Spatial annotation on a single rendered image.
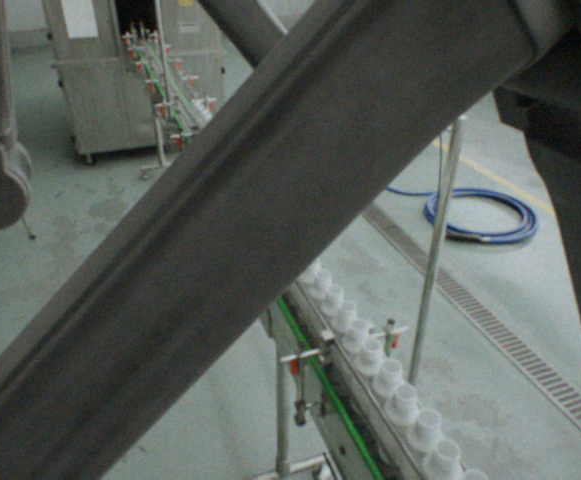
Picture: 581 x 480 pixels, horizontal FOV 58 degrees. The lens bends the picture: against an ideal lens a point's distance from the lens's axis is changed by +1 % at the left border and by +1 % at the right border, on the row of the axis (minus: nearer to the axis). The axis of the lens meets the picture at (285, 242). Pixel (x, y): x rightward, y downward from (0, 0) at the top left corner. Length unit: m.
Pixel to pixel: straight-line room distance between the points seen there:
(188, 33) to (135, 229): 4.47
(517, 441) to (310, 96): 2.37
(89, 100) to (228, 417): 3.09
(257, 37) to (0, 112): 0.28
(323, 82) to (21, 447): 0.16
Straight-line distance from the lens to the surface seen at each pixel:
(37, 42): 10.17
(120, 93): 4.67
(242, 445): 2.29
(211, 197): 0.16
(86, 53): 4.59
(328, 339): 1.06
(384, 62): 0.16
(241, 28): 0.62
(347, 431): 1.08
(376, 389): 0.97
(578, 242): 0.30
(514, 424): 2.54
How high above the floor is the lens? 1.83
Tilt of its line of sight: 32 degrees down
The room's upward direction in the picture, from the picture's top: straight up
